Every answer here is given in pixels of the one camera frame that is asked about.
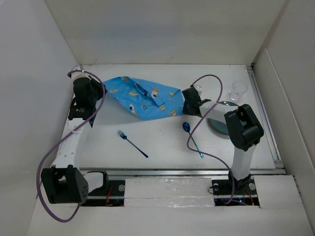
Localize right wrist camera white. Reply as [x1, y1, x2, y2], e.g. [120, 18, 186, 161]
[193, 85, 202, 96]

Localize clear plastic cup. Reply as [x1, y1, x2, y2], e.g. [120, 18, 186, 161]
[229, 81, 248, 101]

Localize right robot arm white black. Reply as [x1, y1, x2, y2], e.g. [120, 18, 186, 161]
[182, 87, 264, 194]

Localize blue metal spoon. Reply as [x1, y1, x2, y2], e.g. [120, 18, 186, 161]
[182, 122, 204, 158]

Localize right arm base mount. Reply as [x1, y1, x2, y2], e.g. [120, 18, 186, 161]
[208, 175, 260, 207]

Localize blue space print placemat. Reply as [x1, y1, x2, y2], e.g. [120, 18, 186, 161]
[104, 76, 184, 120]

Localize blue metal fork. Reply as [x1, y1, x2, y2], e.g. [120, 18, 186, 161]
[117, 130, 149, 158]

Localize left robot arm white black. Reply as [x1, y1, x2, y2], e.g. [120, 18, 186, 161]
[41, 72, 110, 204]

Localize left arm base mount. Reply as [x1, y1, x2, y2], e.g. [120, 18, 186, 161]
[82, 177, 126, 207]

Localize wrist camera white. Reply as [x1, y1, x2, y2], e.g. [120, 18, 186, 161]
[193, 85, 202, 96]
[70, 70, 86, 81]

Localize teal ceramic plate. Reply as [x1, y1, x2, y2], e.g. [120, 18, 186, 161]
[207, 101, 238, 135]

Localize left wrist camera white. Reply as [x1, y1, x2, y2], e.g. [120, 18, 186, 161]
[70, 70, 86, 81]

